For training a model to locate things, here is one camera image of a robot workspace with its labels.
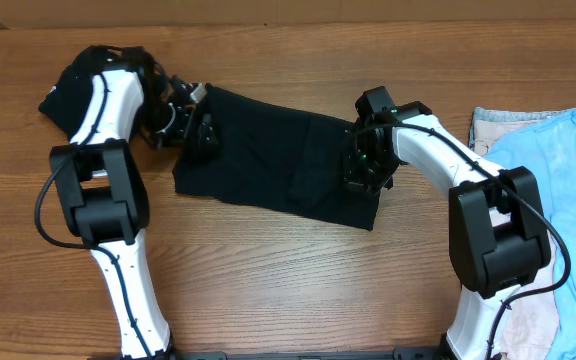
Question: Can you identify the black t-shirt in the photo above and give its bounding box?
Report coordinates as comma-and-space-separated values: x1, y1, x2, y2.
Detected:
172, 86, 379, 230

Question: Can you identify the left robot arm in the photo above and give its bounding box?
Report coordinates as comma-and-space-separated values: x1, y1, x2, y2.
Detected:
39, 45, 219, 359

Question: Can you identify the folded black garment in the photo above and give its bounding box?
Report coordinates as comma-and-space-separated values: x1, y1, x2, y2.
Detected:
38, 45, 118, 139

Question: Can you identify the white pink garment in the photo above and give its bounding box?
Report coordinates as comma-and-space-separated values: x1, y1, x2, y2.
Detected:
469, 108, 576, 359

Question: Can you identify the cardboard back wall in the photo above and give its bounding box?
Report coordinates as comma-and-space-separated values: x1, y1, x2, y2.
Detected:
0, 0, 576, 29

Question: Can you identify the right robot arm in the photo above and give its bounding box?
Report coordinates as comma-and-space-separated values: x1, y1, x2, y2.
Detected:
342, 87, 551, 359

